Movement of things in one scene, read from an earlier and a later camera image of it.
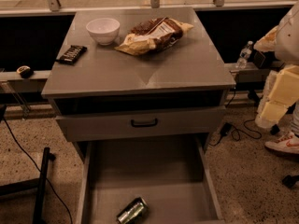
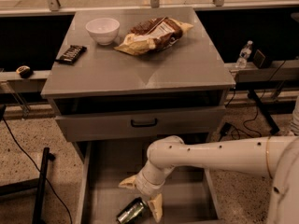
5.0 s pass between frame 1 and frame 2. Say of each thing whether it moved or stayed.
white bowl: stayed
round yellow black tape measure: stayed
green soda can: stayed
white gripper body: moved
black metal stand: stayed
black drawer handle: stayed
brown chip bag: stayed
